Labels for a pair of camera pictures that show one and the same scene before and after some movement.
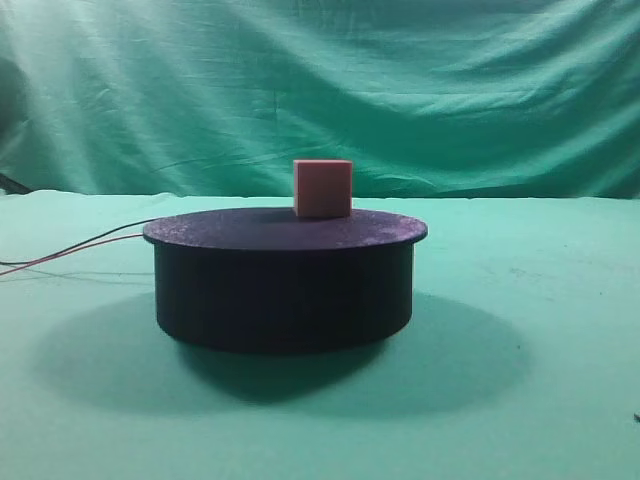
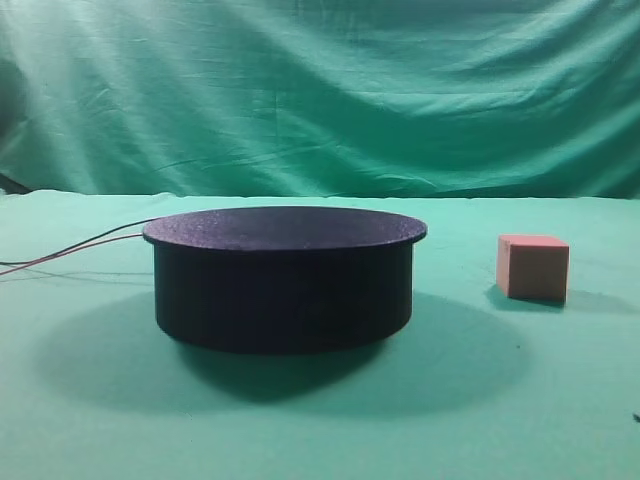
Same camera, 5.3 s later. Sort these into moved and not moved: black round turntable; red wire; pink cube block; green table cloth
Moved: pink cube block
Not moved: black round turntable; green table cloth; red wire
